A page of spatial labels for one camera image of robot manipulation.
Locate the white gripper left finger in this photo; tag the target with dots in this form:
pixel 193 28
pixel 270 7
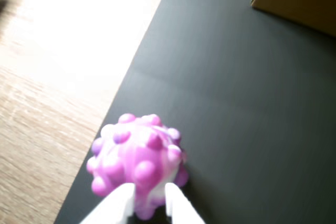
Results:
pixel 115 205

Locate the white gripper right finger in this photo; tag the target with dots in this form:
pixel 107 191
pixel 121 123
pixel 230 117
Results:
pixel 181 208

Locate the pink purple knobbly ball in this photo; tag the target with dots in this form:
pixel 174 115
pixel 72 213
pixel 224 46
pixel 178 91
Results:
pixel 136 150

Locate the dark grey table mat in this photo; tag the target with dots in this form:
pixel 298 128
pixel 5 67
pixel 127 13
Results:
pixel 236 103

